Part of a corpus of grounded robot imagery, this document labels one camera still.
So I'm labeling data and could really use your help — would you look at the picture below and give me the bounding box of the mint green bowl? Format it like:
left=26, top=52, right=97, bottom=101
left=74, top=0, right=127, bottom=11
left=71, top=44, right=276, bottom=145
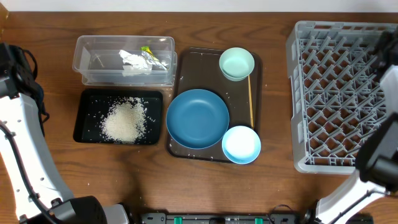
left=219, top=47, right=255, bottom=82

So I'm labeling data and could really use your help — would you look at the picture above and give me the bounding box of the light blue bowl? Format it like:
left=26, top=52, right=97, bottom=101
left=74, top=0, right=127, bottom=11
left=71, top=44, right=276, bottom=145
left=221, top=126, right=261, bottom=165

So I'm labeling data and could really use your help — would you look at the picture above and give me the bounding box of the dark blue plate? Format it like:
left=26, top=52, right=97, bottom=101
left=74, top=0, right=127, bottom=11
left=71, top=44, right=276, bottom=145
left=166, top=89, right=229, bottom=149

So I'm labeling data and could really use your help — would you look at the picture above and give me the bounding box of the yellow green snack wrapper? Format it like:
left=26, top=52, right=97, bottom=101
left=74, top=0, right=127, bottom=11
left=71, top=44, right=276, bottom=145
left=141, top=46, right=167, bottom=70

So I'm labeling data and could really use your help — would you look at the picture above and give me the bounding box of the white tissue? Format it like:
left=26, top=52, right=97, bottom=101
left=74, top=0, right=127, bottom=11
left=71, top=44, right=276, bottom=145
left=119, top=50, right=153, bottom=77

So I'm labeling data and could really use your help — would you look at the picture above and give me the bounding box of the white rice pile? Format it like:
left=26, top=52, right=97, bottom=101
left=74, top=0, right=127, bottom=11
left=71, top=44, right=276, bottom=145
left=100, top=97, right=147, bottom=144

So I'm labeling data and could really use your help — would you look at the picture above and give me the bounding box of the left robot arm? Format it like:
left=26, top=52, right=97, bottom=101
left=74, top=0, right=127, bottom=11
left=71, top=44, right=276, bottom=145
left=1, top=42, right=132, bottom=223

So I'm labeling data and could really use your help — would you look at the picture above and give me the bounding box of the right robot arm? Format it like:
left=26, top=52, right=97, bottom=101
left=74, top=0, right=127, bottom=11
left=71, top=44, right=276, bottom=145
left=302, top=31, right=397, bottom=224

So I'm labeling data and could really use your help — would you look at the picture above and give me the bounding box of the grey dishwasher rack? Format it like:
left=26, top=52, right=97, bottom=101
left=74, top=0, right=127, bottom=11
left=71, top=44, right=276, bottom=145
left=286, top=21, right=397, bottom=174

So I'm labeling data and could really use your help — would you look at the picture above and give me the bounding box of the wooden chopstick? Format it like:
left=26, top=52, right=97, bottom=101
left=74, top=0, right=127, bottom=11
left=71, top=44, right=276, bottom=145
left=248, top=75, right=254, bottom=129

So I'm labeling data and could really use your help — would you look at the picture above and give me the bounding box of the clear plastic bin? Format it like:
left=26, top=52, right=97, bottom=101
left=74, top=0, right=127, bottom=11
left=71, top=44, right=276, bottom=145
left=72, top=35, right=177, bottom=86

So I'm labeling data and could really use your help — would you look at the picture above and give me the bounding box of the black tray bin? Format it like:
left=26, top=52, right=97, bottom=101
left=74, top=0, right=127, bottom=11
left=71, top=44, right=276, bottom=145
left=73, top=88, right=163, bottom=145

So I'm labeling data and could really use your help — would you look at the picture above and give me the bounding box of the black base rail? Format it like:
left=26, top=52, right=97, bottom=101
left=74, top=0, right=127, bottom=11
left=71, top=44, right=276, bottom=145
left=139, top=213, right=301, bottom=224

